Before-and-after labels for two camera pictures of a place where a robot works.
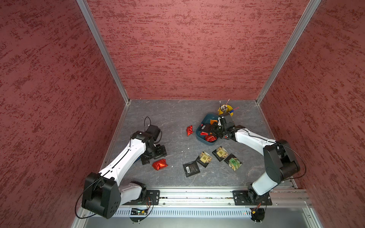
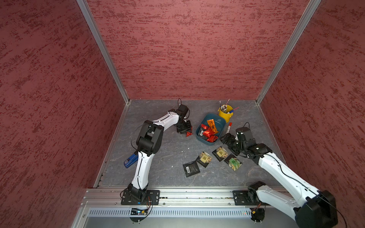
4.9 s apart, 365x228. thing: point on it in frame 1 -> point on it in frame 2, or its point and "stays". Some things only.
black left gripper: x=161 y=152 -> x=187 y=128
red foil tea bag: x=210 y=138 stays
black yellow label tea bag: x=220 y=153 stays
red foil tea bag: x=159 y=164 -> x=208 y=133
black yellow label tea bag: x=204 y=158 stays
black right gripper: x=213 y=129 -> x=231 y=137
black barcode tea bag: x=191 y=168 stays
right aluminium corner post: x=311 y=7 stays
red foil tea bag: x=189 y=130 stays
